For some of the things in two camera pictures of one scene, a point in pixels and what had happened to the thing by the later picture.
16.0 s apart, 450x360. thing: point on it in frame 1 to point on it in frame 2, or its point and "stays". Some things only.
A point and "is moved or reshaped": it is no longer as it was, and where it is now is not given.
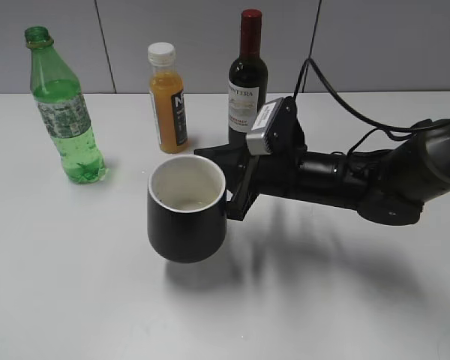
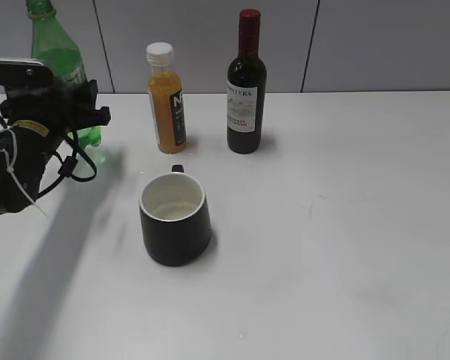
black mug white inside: (187, 208) is moved or reshaped
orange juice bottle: (166, 85) stays
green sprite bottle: (64, 105) is moved or reshaped
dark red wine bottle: (248, 79) stays
